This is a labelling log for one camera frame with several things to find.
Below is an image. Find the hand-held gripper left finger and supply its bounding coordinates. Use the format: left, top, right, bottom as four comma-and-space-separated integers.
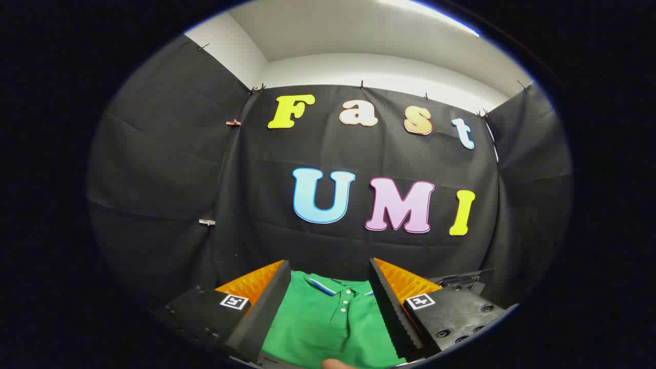
154, 260, 292, 363

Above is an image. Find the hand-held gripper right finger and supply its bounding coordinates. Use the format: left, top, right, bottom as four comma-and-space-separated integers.
369, 258, 519, 360

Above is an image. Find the green polo shirt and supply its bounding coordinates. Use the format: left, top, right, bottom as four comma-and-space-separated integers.
260, 271, 408, 369

